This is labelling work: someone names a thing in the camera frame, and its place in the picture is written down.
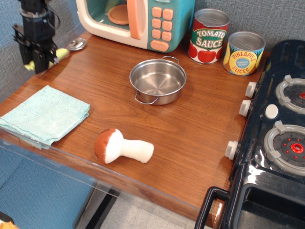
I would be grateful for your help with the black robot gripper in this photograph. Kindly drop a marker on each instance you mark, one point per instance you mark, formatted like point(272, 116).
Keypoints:
point(37, 30)

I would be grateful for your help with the tomato sauce can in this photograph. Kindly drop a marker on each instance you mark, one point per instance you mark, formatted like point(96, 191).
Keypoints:
point(210, 27)

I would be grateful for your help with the spoon with yellow-green handle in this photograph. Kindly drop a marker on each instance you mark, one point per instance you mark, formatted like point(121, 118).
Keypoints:
point(62, 53)

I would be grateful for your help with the plush brown white mushroom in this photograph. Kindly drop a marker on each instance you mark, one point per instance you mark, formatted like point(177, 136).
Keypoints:
point(110, 145)

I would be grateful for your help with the pineapple slices can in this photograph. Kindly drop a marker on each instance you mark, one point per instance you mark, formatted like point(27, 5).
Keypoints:
point(244, 52)

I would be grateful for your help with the black toy stove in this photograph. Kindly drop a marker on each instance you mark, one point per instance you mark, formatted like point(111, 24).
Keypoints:
point(267, 179)

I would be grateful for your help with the orange microwave turntable plate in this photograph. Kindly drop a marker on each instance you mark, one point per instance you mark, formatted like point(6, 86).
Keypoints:
point(119, 14)

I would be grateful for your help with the toy microwave teal and cream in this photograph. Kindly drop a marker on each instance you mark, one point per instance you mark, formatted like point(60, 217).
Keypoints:
point(157, 25)

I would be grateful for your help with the light blue folded cloth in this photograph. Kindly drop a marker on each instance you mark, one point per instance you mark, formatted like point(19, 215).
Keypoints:
point(45, 117)

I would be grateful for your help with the small steel pot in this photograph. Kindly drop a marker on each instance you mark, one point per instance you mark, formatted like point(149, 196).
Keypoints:
point(157, 81)

